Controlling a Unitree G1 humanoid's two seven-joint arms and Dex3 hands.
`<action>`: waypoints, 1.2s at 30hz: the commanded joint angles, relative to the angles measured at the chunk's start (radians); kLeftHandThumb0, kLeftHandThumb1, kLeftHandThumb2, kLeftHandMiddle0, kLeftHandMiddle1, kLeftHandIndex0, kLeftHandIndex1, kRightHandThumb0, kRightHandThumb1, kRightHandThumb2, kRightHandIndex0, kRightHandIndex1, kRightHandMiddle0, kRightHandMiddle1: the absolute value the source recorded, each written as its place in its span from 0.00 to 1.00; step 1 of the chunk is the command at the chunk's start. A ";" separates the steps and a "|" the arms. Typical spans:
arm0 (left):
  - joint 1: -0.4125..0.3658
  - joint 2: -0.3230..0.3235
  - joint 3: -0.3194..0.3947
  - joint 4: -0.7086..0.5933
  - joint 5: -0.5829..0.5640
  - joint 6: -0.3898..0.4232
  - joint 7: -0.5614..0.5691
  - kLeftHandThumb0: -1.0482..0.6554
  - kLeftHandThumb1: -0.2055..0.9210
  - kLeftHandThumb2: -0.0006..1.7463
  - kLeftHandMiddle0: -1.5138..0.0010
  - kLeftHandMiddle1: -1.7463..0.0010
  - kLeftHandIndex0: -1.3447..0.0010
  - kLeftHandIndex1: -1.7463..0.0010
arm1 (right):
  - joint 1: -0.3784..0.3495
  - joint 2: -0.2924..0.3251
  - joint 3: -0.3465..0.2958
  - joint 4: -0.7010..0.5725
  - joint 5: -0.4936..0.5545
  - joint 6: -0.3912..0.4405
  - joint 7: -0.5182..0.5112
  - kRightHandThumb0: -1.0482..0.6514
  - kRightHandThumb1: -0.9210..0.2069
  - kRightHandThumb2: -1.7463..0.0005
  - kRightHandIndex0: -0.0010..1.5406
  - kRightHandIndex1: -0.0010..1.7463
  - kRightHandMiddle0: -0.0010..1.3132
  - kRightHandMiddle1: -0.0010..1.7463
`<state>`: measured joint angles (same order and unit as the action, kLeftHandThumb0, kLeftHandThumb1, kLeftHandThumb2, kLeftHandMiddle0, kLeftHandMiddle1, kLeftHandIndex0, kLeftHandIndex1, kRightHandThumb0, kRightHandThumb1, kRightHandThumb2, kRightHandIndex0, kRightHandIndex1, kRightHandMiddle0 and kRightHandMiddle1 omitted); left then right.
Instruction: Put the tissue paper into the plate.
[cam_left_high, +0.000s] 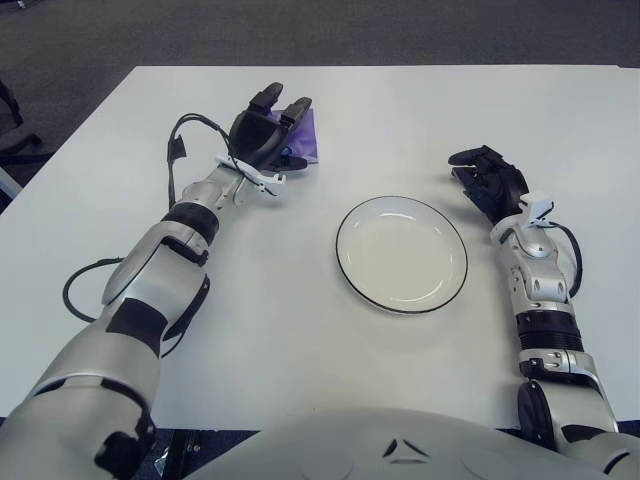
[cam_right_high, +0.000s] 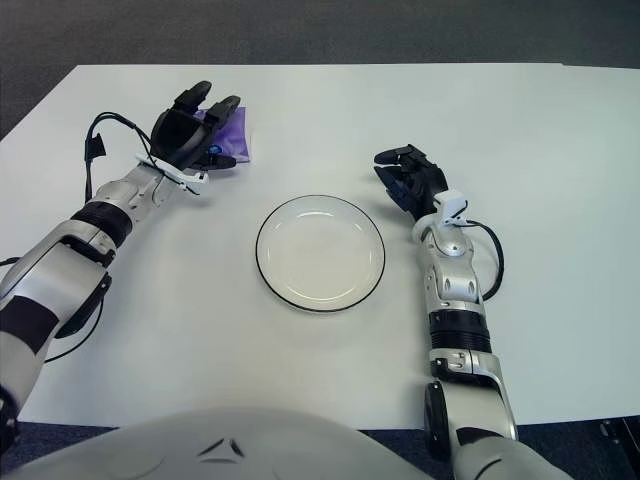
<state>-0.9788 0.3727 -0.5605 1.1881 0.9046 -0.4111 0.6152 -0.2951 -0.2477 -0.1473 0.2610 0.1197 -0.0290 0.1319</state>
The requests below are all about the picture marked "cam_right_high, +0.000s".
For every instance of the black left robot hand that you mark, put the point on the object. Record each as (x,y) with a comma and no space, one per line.
(175,135)

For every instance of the purple tissue paper pack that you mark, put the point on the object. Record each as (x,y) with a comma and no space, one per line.
(232,137)

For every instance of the white left wrist mount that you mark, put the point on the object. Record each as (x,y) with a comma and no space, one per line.
(187,179)

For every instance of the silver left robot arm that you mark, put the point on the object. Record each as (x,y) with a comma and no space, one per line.
(60,260)

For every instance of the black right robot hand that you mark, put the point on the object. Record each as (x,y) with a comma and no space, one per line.
(420,185)

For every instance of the black metal floor object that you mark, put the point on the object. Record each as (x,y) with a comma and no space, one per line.
(620,432)

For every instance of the grey robot torso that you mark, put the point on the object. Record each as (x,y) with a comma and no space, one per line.
(225,450)

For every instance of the white wrist mount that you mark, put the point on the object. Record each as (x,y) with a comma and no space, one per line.
(187,179)
(450,205)

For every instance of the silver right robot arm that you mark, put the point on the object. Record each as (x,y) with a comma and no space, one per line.
(457,280)

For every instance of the white right wrist mount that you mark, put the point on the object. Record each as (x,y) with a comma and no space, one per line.
(450,205)

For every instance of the white plate with black rim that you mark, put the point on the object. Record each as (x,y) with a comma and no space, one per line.
(320,255)

